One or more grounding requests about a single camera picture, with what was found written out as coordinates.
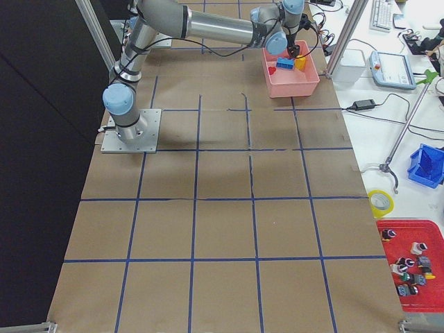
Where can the brown paper table cover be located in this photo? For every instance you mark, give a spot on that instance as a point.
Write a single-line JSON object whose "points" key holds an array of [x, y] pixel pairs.
{"points": [[251, 216]]}

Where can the pink plastic box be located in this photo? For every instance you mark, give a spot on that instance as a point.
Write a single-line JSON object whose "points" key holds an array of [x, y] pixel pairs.
{"points": [[288, 83]]}

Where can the aluminium frame post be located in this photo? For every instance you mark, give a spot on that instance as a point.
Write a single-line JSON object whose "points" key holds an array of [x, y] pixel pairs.
{"points": [[348, 29]]}

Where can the blue plastic bin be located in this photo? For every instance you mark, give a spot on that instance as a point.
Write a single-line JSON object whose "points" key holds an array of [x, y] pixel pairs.
{"points": [[426, 166]]}

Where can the blue three-stud block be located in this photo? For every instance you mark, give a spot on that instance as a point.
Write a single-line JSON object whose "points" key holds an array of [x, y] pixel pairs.
{"points": [[285, 63]]}

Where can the yellow two-stud block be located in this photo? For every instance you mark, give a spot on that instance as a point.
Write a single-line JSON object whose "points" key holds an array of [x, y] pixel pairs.
{"points": [[300, 63]]}

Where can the white keyboard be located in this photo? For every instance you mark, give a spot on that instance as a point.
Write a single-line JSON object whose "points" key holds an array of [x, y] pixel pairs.
{"points": [[381, 15]]}

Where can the yellow tape roll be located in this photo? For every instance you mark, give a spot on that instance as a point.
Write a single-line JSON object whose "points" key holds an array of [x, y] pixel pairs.
{"points": [[381, 203]]}

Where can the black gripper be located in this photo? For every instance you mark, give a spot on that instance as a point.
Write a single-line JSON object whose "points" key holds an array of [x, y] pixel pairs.
{"points": [[292, 39]]}

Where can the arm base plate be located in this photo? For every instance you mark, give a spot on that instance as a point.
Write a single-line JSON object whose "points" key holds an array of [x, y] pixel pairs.
{"points": [[139, 138]]}

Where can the white square box device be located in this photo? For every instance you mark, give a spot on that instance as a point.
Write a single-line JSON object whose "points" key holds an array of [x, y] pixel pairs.
{"points": [[351, 66]]}

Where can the metal grabber tool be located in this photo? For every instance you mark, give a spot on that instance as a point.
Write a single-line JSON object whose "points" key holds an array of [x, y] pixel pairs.
{"points": [[385, 167]]}

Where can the green glue gun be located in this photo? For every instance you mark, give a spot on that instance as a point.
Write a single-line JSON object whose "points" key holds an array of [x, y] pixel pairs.
{"points": [[429, 77]]}

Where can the red plastic tray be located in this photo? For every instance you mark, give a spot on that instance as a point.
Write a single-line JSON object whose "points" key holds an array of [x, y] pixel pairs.
{"points": [[414, 252]]}

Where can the teach pendant tablet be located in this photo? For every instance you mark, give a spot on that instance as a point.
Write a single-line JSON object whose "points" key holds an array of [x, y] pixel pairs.
{"points": [[391, 70]]}

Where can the black power adapter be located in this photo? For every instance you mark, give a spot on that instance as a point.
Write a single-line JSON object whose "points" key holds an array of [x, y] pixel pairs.
{"points": [[367, 104]]}

